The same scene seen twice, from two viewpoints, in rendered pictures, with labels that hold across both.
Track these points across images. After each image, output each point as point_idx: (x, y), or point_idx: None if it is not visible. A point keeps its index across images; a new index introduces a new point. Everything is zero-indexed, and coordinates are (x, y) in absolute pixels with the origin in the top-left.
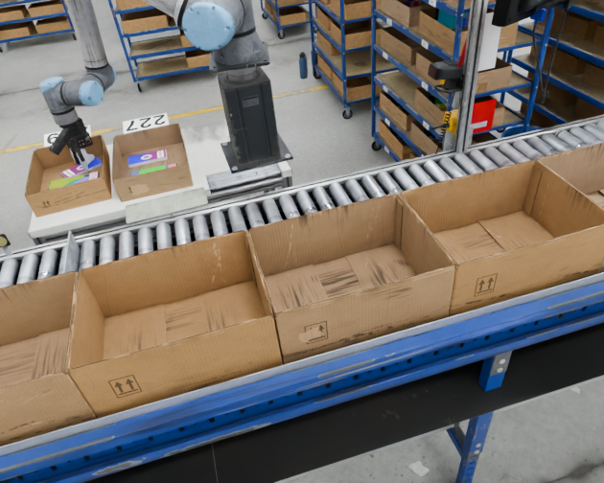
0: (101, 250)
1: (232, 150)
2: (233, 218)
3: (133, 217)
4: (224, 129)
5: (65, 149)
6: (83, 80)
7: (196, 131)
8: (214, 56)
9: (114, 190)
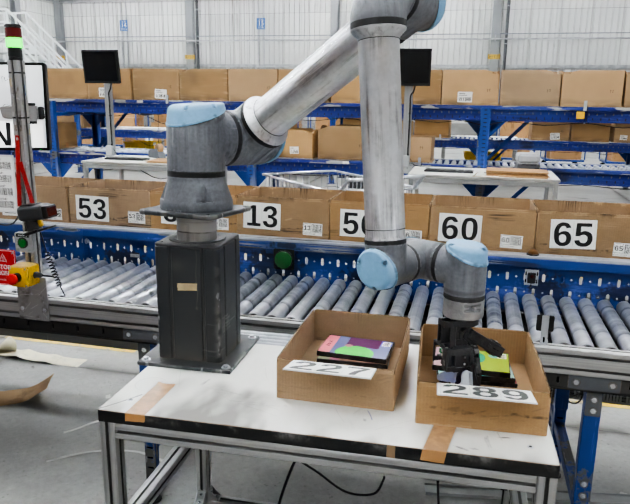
0: (437, 323)
1: (228, 355)
2: (300, 310)
3: None
4: (192, 396)
5: (492, 401)
6: (412, 240)
7: (238, 411)
8: (232, 201)
9: (414, 365)
